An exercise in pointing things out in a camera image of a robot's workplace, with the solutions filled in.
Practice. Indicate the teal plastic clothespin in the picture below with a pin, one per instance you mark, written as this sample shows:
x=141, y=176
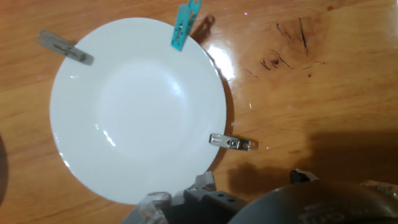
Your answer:
x=183, y=29

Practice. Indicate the shiny silver metal clip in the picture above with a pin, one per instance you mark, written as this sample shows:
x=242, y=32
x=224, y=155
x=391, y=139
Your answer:
x=230, y=142

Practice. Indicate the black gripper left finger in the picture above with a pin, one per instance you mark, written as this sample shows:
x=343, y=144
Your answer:
x=205, y=205

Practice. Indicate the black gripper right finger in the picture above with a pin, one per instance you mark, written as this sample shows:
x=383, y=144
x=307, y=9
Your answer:
x=311, y=205

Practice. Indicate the white ceramic plate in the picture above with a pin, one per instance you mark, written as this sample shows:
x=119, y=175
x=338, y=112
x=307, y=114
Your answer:
x=136, y=112

